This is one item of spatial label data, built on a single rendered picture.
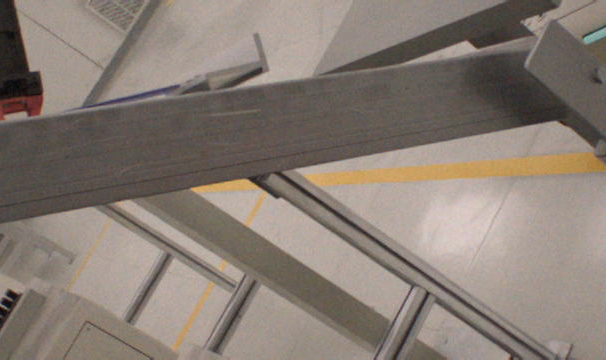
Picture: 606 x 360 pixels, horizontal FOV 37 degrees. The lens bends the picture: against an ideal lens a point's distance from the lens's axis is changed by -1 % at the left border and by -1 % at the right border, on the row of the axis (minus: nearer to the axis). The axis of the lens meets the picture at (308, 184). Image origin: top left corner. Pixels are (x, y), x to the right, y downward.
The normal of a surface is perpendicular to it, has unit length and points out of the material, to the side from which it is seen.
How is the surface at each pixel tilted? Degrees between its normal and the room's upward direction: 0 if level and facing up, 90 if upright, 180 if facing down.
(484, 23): 90
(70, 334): 90
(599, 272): 0
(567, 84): 90
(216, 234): 90
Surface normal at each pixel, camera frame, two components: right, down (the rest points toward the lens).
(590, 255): -0.77, -0.54
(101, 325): 0.43, -0.03
